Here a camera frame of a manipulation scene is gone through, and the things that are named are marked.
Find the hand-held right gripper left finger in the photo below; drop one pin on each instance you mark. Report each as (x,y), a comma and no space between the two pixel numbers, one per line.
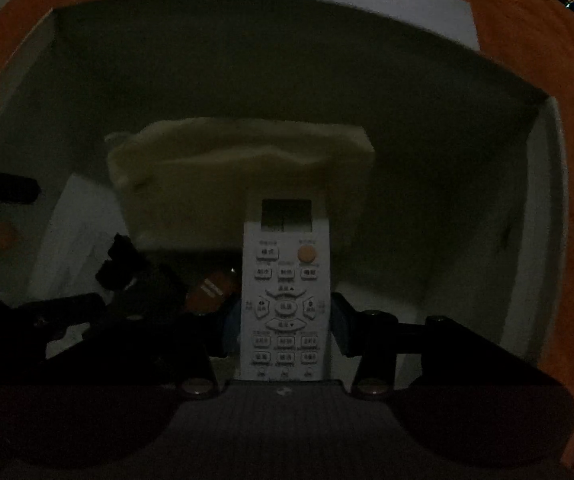
(229,331)

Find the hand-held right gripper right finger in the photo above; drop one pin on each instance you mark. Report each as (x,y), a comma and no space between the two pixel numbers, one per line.
(340,331)

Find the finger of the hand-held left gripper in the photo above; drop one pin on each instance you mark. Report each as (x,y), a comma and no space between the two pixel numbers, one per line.
(7,187)

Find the dark brown bottle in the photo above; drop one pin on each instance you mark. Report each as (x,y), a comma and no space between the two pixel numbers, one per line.
(212,292)

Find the white remote control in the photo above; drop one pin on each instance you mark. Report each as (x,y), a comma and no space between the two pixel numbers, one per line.
(286,290)

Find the small black adapter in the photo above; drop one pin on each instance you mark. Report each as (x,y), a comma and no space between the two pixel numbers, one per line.
(119,260)

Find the beige cloth pouch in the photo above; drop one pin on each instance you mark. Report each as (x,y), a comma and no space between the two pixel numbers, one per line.
(227,180)

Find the white storage box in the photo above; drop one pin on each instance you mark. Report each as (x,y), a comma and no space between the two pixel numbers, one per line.
(267,85)

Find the orange cloth covered desktop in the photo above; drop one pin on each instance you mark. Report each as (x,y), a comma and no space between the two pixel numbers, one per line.
(542,35)

